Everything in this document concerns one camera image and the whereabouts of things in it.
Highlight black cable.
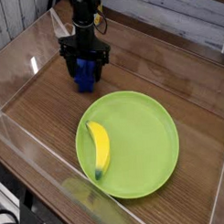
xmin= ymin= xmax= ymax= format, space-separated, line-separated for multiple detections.
xmin=0 ymin=208 xmax=25 ymax=224

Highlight black metal bracket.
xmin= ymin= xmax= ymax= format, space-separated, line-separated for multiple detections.
xmin=19 ymin=187 xmax=65 ymax=224

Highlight blue star-shaped block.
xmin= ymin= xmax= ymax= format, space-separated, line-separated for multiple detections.
xmin=74 ymin=51 xmax=96 ymax=92

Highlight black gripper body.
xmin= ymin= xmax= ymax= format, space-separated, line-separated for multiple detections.
xmin=59 ymin=36 xmax=111 ymax=65

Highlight yellow labelled can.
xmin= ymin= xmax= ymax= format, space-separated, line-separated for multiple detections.
xmin=94 ymin=3 xmax=102 ymax=26

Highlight clear acrylic tray walls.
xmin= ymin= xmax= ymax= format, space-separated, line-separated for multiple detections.
xmin=0 ymin=1 xmax=224 ymax=224

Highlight green plate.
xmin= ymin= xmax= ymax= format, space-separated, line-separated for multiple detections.
xmin=75 ymin=91 xmax=179 ymax=199

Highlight yellow toy banana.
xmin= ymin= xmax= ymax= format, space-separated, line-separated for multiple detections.
xmin=86 ymin=121 xmax=111 ymax=180

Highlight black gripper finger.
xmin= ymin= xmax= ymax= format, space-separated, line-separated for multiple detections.
xmin=64 ymin=56 xmax=77 ymax=78
xmin=94 ymin=59 xmax=105 ymax=81

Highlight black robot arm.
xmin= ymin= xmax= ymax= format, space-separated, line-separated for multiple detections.
xmin=59 ymin=0 xmax=111 ymax=81

